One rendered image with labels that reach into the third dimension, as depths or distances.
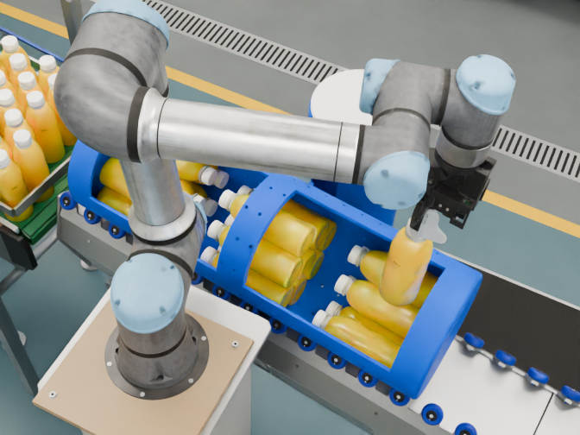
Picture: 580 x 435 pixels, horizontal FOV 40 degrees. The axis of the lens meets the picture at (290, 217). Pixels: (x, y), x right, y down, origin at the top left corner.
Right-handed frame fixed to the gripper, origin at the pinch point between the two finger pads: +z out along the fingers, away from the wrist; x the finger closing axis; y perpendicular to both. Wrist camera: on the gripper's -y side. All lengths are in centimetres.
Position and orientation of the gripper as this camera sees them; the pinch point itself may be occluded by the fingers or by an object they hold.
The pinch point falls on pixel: (419, 225)
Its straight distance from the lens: 132.0
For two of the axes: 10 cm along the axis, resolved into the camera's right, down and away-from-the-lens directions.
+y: 8.4, 4.7, -2.8
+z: -0.7, 5.9, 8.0
